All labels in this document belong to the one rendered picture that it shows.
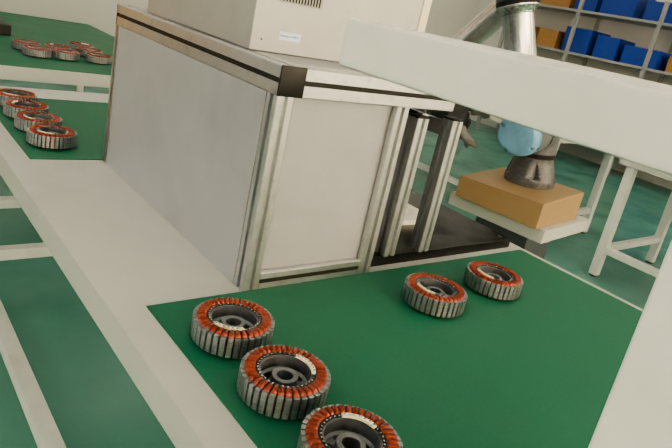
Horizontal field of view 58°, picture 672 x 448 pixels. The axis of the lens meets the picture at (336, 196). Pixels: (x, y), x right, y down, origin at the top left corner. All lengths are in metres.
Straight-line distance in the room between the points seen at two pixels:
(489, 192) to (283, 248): 0.92
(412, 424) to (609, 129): 0.55
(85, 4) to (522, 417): 6.08
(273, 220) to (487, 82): 0.67
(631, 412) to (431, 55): 0.23
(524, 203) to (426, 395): 1.00
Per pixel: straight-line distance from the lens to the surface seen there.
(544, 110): 0.34
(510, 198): 1.79
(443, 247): 1.34
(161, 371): 0.80
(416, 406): 0.83
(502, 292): 1.20
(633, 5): 8.01
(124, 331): 0.88
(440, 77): 0.39
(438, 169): 1.23
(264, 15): 1.03
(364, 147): 1.05
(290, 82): 0.91
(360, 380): 0.85
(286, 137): 0.95
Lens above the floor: 1.21
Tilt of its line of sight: 17 degrees down
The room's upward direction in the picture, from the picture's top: 12 degrees clockwise
